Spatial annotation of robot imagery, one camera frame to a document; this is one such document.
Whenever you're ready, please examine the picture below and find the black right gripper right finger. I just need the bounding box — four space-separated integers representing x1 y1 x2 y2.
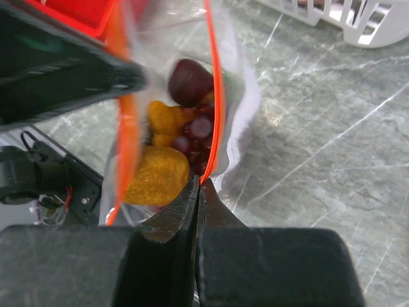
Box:
196 180 365 306

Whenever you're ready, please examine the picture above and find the white plastic dish basket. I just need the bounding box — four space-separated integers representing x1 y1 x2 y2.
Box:
260 0 408 49

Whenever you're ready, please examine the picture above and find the red plastic tray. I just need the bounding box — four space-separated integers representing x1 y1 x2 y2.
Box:
26 0 125 43

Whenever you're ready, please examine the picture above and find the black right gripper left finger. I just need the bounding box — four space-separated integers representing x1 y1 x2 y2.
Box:
1 177 199 306

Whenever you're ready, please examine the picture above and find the dark red grape bunch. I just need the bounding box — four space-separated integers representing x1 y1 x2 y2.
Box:
172 101 215 176

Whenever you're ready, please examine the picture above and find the clear zip bag orange zipper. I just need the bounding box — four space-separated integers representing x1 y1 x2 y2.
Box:
98 1 260 226

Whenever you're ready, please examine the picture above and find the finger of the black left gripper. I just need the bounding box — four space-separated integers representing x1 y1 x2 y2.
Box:
1 1 147 127

